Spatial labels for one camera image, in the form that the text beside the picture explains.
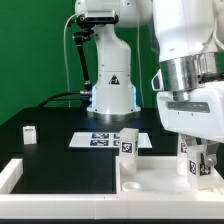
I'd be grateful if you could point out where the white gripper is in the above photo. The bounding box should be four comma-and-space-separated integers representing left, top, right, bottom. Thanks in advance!
151, 71, 224, 167

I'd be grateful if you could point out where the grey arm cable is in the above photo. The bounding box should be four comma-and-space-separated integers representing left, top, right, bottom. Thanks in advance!
136, 19, 146, 108

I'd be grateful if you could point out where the grey camera cable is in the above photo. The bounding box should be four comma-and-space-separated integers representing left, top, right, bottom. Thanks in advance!
63, 13, 78, 109

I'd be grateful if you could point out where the white U-shaped obstacle fence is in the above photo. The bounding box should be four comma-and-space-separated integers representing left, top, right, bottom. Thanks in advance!
0, 159, 224, 219

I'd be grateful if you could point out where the white tag base sheet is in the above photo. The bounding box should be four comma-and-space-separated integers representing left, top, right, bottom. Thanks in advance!
68, 132, 153, 149

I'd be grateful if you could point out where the black base cable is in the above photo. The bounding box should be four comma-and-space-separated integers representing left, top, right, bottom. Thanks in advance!
37, 89, 92, 108

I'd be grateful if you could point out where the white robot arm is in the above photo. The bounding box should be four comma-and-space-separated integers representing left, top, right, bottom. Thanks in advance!
75, 0, 224, 167

